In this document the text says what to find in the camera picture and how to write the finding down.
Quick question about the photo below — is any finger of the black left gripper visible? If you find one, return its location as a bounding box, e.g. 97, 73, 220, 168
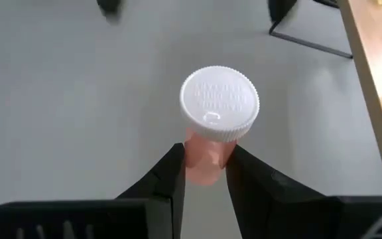
96, 0, 125, 25

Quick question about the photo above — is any wooden shelf with black legs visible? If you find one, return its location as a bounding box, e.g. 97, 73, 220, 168
269, 0, 382, 196

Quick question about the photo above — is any pink medicine bottle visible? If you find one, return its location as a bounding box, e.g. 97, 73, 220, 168
179, 65, 261, 186

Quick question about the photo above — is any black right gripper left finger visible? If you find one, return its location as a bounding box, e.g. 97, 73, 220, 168
0, 143, 186, 239

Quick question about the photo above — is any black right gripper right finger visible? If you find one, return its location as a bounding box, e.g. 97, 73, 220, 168
225, 144, 382, 239

